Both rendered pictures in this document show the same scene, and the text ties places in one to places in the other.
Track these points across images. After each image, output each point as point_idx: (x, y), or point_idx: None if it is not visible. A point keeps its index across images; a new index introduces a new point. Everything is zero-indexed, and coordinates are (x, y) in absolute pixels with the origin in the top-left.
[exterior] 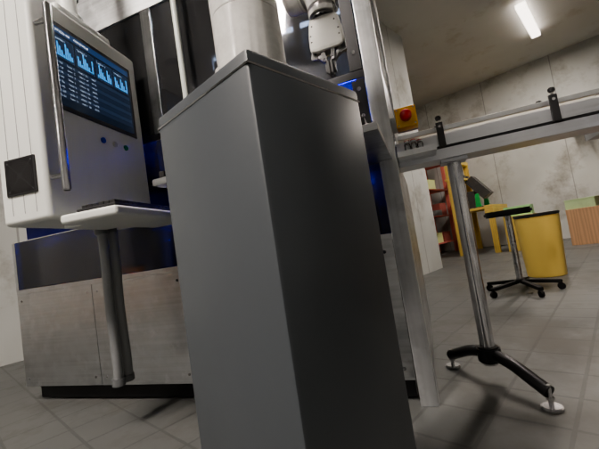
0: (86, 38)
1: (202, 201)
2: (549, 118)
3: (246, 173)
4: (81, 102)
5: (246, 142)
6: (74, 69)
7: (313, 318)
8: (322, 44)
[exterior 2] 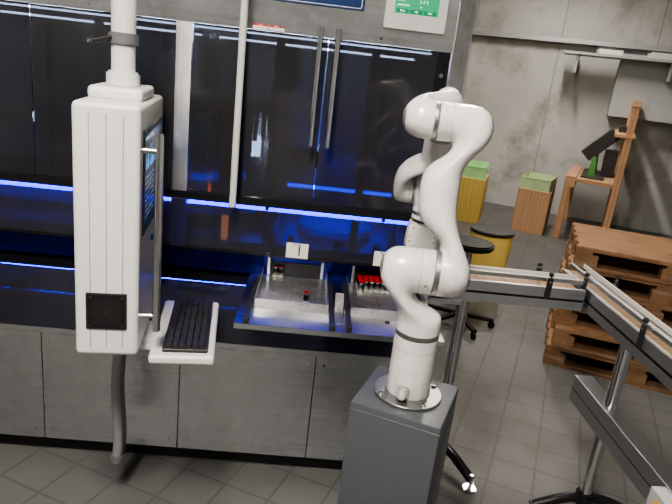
0: (152, 118)
1: (379, 466)
2: (542, 294)
3: (419, 475)
4: (149, 208)
5: (424, 464)
6: (149, 174)
7: None
8: (417, 246)
